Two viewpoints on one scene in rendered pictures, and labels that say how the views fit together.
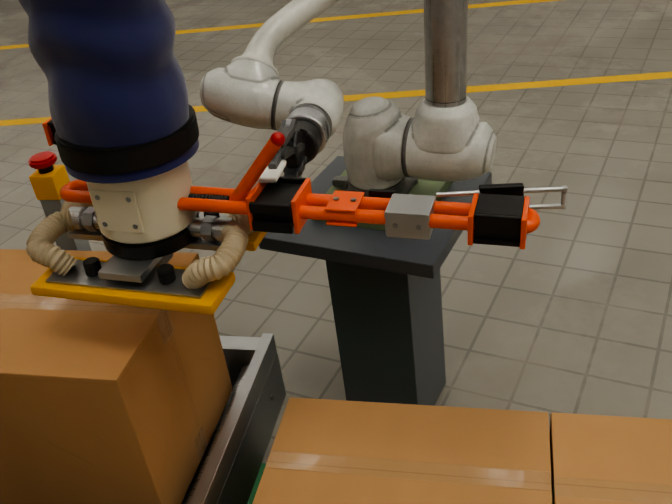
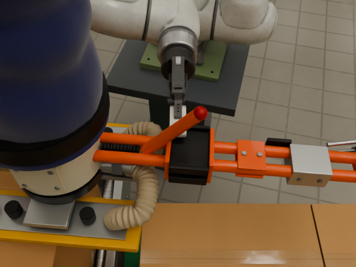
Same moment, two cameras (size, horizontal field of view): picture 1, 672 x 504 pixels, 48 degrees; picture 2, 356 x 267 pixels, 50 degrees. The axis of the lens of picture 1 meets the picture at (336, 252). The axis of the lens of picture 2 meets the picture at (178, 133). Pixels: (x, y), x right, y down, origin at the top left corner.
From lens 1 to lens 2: 76 cm
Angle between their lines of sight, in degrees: 24
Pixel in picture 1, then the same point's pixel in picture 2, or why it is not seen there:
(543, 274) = (253, 64)
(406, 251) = (214, 97)
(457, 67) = not seen: outside the picture
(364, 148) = not seen: hidden behind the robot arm
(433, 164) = (234, 35)
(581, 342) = (280, 110)
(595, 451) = (343, 232)
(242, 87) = (117, 8)
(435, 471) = (251, 256)
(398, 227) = (301, 180)
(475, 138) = (267, 18)
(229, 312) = not seen: hidden behind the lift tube
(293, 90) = (162, 10)
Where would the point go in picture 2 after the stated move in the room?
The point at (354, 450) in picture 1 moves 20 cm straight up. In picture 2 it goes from (196, 244) to (198, 219)
